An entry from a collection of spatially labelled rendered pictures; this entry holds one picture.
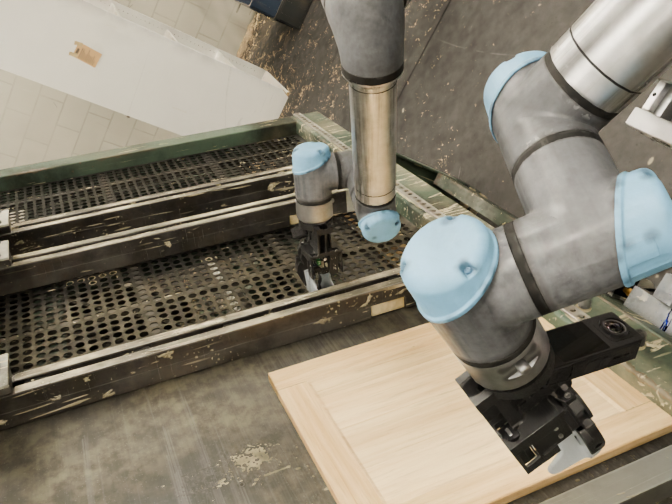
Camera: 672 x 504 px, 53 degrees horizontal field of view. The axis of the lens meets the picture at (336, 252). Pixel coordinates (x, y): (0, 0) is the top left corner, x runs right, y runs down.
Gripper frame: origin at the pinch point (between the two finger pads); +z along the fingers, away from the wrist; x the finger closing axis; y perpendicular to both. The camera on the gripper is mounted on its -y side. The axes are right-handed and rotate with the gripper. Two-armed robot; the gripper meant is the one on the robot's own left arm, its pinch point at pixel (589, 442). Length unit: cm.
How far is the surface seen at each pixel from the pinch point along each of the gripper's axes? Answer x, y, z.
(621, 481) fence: -9.1, -2.6, 31.6
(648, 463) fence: -10.2, -7.6, 34.7
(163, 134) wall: -553, 88, 159
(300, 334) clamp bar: -66, 28, 22
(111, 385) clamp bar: -64, 59, 2
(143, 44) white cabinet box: -414, 39, 51
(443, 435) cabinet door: -29.4, 14.9, 26.1
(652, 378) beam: -24, -19, 42
